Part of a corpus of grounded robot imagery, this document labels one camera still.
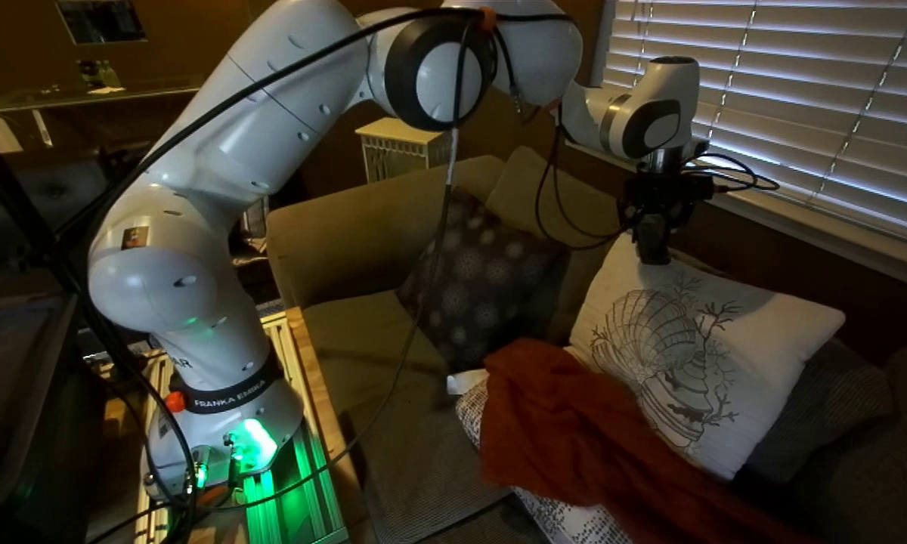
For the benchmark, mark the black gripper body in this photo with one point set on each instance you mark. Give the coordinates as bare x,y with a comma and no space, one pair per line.
653,200

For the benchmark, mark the rust brown fleece blanket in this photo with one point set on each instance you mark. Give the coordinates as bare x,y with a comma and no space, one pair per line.
576,435

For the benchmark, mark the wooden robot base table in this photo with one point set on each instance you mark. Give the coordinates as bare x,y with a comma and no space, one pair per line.
311,425

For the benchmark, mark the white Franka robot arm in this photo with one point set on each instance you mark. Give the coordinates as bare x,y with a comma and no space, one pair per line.
222,153

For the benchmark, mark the white shell print pillow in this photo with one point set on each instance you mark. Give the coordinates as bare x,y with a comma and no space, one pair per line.
715,373

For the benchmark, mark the dark floral pattern pillow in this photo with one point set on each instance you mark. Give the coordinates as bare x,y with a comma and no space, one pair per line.
477,281

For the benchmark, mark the white dotted pattern pillow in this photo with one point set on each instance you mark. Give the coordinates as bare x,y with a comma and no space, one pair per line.
469,409

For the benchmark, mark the olive sofa back cushion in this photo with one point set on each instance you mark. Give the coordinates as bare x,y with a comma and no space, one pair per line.
585,200

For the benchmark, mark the wooden window sill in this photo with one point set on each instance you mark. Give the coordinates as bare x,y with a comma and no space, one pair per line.
827,238

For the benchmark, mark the white window blinds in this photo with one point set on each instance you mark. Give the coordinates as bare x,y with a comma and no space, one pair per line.
797,91

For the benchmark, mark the grey sofa cushion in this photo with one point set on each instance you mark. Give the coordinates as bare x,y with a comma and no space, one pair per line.
827,403

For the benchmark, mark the white radiator box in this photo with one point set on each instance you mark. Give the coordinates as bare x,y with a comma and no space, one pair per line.
397,153

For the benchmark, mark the olive sofa end cushion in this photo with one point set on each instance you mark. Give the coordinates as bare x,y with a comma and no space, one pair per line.
352,231

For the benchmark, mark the olive green sofa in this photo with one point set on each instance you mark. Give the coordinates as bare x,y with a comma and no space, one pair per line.
394,403

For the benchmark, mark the black slanted pole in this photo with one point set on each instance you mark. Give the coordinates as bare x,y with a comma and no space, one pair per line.
30,242

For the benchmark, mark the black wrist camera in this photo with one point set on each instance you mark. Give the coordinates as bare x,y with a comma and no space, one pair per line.
697,187

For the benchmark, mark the wall shelf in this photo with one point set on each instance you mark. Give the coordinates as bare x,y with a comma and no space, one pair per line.
80,97

